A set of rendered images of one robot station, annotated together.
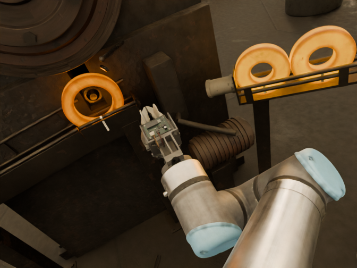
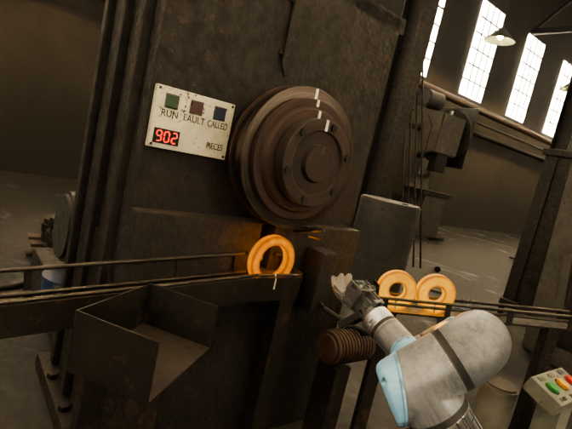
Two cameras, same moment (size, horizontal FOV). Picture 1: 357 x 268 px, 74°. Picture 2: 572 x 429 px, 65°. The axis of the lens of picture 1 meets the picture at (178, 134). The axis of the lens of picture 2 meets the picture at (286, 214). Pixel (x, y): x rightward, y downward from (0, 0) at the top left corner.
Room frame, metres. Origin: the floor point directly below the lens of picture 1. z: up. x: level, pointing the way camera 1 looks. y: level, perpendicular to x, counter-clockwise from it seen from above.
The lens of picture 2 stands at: (-0.64, 0.93, 1.14)
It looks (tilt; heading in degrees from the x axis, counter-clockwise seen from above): 8 degrees down; 331
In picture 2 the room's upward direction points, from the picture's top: 13 degrees clockwise
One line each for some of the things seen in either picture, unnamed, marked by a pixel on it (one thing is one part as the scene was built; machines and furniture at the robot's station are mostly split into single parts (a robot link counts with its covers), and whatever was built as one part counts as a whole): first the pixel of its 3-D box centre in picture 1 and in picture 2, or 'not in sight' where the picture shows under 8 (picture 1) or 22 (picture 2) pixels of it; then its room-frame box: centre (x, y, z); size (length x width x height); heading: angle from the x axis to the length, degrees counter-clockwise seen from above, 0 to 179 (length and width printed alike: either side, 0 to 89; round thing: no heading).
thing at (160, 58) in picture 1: (166, 89); (315, 278); (0.74, -0.01, 0.68); 0.11 x 0.08 x 0.24; 10
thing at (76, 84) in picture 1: (93, 102); (271, 260); (0.70, 0.22, 0.75); 0.18 x 0.03 x 0.18; 100
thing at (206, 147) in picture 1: (228, 177); (334, 393); (0.62, -0.13, 0.27); 0.22 x 0.13 x 0.53; 100
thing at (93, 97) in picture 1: (91, 88); not in sight; (0.85, 0.24, 0.74); 0.17 x 0.04 x 0.04; 10
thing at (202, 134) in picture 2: not in sight; (191, 123); (0.74, 0.57, 1.15); 0.26 x 0.02 x 0.18; 100
